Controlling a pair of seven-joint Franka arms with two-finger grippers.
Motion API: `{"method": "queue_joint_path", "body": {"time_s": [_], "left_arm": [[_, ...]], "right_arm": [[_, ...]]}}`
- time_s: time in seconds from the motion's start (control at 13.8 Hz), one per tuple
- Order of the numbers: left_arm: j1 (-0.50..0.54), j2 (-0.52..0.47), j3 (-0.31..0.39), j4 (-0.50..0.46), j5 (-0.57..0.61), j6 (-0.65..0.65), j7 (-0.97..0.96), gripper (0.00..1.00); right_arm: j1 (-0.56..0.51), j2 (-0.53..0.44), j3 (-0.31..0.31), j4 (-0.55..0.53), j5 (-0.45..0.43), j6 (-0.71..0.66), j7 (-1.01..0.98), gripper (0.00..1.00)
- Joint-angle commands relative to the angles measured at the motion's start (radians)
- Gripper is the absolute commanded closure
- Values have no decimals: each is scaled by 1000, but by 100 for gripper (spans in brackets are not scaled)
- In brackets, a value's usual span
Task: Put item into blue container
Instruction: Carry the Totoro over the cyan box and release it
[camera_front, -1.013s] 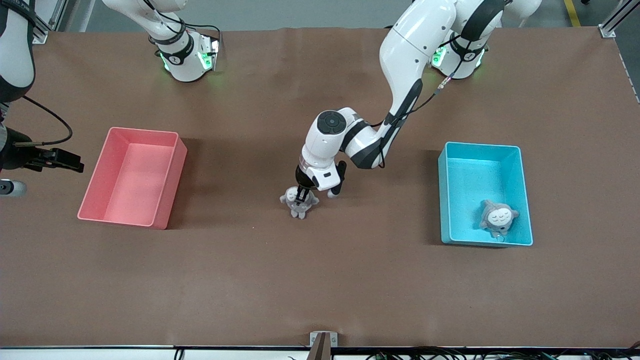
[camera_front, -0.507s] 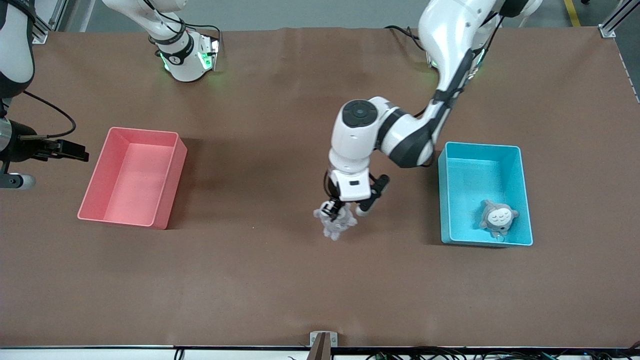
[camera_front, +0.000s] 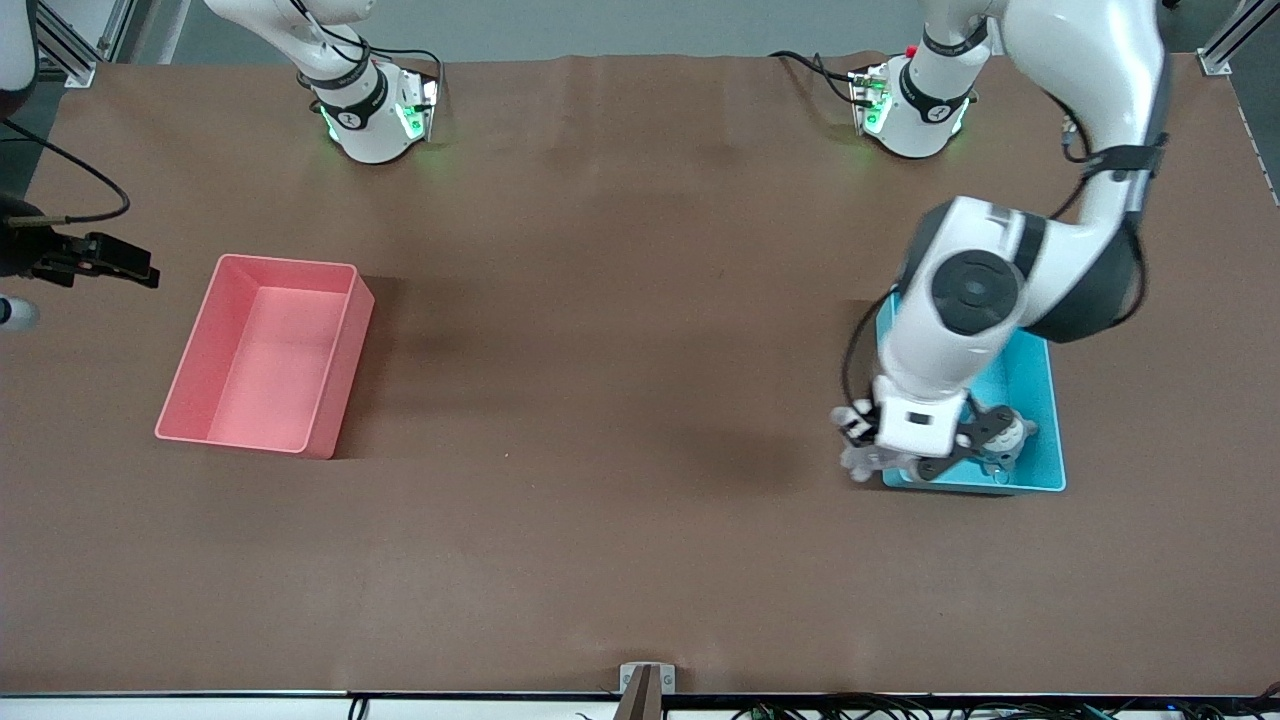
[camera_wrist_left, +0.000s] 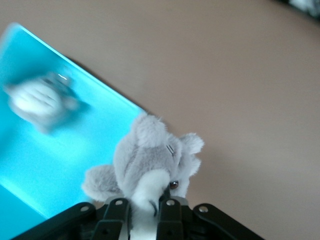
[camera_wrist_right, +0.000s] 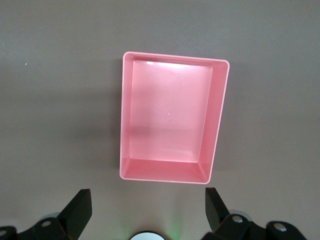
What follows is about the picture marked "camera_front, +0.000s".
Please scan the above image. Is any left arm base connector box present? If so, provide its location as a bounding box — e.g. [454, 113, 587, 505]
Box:
[848, 62, 891, 136]

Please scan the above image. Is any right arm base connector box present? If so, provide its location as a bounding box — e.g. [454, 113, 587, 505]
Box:
[395, 72, 441, 143]

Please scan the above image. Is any blue plastic box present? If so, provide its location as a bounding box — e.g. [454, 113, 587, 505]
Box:
[876, 292, 1067, 495]

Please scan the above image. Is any brown table cover mat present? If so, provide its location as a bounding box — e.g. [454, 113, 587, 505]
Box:
[0, 52, 1280, 696]

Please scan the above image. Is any black right base cable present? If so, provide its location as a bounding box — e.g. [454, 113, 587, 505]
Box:
[385, 45, 443, 86]

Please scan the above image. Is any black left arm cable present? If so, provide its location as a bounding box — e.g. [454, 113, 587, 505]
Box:
[842, 110, 1151, 401]

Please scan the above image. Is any grey plush Totoro toy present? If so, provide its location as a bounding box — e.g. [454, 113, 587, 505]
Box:
[832, 400, 906, 484]
[975, 405, 1039, 488]

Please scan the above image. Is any pink plastic box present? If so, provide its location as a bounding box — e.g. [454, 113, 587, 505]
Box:
[155, 254, 376, 460]

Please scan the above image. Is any black base cable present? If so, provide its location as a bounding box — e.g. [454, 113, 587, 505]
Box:
[385, 45, 443, 86]
[768, 48, 863, 109]

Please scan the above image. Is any black cable bundle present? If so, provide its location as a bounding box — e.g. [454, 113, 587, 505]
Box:
[730, 693, 1280, 720]

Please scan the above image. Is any aluminium frame profile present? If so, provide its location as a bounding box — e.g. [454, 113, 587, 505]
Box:
[1195, 0, 1263, 77]
[30, 0, 136, 89]

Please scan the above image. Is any white table edge rail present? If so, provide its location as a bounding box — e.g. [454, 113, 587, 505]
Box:
[0, 690, 1280, 720]

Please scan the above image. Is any black left base cable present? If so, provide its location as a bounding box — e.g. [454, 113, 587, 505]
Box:
[768, 48, 863, 109]

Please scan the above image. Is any brown stand pole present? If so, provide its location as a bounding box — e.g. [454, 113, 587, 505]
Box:
[612, 667, 664, 720]

